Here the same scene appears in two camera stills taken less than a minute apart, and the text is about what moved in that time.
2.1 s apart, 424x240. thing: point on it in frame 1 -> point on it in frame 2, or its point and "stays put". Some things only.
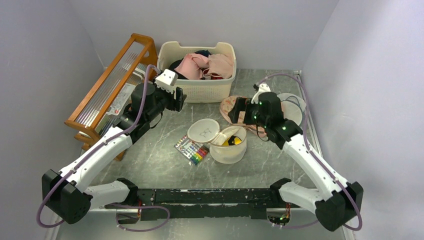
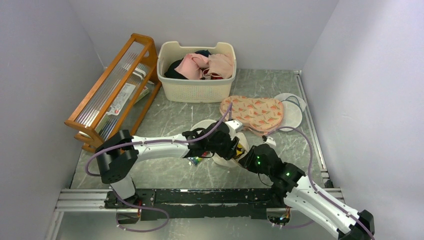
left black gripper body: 165,99 -> 225,148
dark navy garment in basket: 175,63 stays put
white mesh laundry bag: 293,106 stays put
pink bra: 221,65 stays put
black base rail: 166,204 stays put
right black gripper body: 252,113 -> 252,164
